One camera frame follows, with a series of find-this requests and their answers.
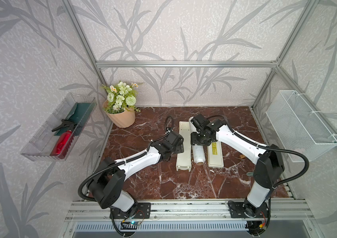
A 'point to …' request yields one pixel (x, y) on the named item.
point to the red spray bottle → (64, 140)
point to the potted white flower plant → (120, 104)
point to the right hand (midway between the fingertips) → (193, 141)
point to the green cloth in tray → (78, 116)
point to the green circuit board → (134, 222)
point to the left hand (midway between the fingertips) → (177, 146)
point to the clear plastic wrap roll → (198, 150)
